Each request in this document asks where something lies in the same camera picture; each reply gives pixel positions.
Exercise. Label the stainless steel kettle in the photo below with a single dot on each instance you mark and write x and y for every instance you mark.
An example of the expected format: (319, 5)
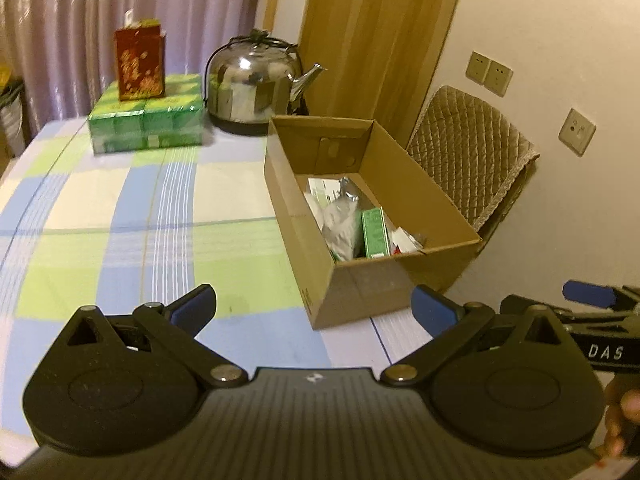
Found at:
(253, 78)

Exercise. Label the wooden door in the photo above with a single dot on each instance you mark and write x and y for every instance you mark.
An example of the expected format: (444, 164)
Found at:
(379, 58)

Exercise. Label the person's hand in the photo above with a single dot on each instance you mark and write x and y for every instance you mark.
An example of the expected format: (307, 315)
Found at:
(621, 419)

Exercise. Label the silver foil pouch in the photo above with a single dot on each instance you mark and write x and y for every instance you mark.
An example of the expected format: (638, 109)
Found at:
(341, 222)

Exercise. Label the white plastic bag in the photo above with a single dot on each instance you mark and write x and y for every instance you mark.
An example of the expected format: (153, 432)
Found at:
(14, 120)

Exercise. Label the red gift bag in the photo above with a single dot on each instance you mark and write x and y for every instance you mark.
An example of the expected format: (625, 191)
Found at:
(140, 60)

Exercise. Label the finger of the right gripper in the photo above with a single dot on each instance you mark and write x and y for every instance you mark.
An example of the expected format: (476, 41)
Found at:
(593, 295)

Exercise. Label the green tissue multipack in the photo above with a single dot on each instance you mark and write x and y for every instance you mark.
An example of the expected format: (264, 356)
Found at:
(173, 121)

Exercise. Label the wall socket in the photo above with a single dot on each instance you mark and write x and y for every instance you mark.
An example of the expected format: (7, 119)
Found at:
(577, 132)

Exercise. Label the purple curtain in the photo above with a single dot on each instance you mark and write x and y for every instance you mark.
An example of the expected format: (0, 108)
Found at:
(64, 49)

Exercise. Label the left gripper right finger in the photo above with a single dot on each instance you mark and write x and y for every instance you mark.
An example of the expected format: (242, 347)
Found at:
(453, 329)

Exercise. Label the wall switch plates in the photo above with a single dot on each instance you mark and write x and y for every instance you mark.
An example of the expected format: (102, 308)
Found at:
(490, 74)

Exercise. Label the small green box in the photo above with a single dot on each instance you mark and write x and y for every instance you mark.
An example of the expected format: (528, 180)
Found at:
(375, 236)

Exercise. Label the plaid tablecloth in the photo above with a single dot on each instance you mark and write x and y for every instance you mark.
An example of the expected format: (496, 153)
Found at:
(120, 230)

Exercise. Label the cardboard box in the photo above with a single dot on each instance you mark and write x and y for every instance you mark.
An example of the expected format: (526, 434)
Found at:
(386, 180)

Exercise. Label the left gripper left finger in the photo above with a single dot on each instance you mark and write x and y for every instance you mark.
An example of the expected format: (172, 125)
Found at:
(174, 328)

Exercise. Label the white green medicine box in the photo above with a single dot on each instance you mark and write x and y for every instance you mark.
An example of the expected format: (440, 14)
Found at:
(324, 191)

